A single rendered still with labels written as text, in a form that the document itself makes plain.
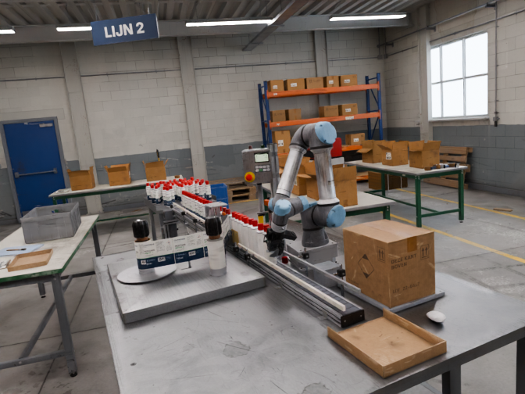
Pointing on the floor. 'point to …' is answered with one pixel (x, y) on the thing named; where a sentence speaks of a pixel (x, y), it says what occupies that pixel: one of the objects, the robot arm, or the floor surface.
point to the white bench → (69, 248)
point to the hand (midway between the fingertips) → (276, 256)
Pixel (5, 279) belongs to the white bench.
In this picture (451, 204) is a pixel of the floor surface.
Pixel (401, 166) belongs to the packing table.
